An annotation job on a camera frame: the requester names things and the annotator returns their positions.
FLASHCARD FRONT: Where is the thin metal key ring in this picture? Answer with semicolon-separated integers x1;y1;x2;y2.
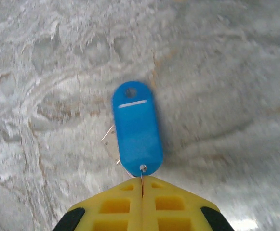
139;164;147;197

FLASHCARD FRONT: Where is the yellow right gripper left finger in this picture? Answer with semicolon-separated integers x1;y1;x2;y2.
52;177;144;231

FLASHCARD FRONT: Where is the blue plastic key tag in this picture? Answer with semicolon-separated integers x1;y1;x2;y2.
112;80;164;178

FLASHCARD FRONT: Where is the silver metal key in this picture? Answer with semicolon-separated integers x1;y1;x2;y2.
101;125;132;175

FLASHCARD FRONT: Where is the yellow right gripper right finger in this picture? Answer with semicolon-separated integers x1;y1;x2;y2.
142;176;236;231

